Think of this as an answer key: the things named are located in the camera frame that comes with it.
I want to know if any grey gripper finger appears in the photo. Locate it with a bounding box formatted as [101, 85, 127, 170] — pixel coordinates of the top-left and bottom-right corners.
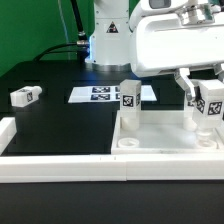
[174, 68, 196, 102]

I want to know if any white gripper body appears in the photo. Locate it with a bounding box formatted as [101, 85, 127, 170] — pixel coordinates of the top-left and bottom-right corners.
[129, 6, 224, 77]

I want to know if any white square tabletop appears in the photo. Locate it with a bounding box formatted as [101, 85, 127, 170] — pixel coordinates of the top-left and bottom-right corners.
[111, 110, 224, 154]

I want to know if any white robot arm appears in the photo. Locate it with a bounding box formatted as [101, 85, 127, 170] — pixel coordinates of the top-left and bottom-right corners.
[85, 0, 224, 101]

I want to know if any white sheet with fiducial tags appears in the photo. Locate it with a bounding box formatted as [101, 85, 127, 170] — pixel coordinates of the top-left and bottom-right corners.
[68, 85, 157, 103]

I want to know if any white L-shaped obstacle fence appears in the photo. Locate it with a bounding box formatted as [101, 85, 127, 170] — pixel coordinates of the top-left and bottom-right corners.
[0, 117, 224, 183]

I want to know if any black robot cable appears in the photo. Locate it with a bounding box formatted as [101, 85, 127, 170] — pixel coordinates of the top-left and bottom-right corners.
[33, 0, 90, 62]

